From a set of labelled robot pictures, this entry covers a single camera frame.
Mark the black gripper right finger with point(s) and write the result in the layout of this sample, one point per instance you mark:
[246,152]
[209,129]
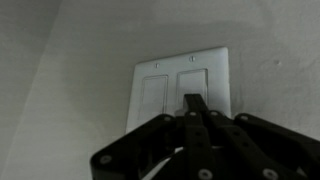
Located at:
[253,146]

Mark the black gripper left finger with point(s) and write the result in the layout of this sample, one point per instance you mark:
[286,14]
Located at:
[146,146]

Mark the white rocker light switch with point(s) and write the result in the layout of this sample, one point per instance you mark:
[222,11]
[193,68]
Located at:
[153,96]
[192,83]

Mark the white double switch wall plate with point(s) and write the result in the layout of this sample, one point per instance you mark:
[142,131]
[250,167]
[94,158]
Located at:
[216,83]

